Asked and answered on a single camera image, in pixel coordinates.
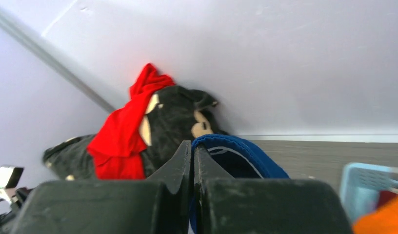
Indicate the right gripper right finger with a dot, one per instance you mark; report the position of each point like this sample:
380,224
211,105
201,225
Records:
228,205

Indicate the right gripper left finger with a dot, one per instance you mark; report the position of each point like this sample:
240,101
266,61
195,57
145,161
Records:
156,205

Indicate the blue bucket hat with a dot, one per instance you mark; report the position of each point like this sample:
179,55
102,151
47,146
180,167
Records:
241,159

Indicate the light blue plastic basket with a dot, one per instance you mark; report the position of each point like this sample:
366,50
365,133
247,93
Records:
361,184

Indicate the orange hat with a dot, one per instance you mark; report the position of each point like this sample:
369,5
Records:
383,221

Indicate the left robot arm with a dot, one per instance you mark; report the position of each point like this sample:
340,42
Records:
16,202

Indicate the red cloth on blanket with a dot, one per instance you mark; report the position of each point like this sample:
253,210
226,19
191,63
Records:
116,148

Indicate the black floral plush blanket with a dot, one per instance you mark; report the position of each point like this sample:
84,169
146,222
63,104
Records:
174,114

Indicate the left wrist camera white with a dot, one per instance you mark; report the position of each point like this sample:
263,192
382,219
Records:
9,179

